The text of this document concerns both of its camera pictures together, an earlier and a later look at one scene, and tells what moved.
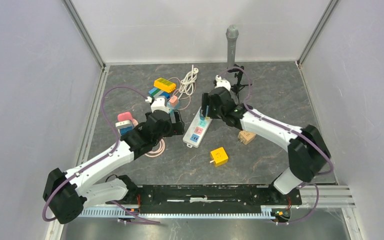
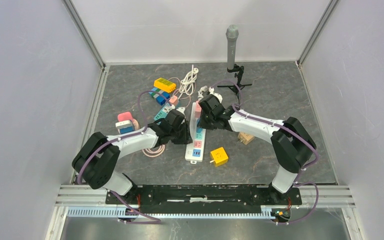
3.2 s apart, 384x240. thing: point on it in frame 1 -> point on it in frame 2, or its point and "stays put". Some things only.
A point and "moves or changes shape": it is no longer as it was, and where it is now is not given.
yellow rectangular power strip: (164, 85) stays put
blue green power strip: (156, 92) stays put
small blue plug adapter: (207, 117) moves or changes shape
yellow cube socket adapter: (219, 157) stays put
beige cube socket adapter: (246, 137) stays put
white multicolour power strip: (196, 131) moves or changes shape
